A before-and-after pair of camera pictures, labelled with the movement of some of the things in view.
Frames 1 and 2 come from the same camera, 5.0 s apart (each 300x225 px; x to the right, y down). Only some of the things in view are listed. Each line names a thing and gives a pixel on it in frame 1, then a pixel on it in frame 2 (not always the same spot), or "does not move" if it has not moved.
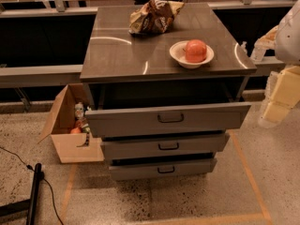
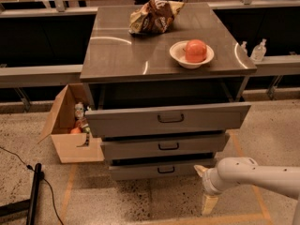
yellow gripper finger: (268, 40) to (210, 180)
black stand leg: (30, 204) does not move
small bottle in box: (79, 111) does not move
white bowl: (177, 51) does not move
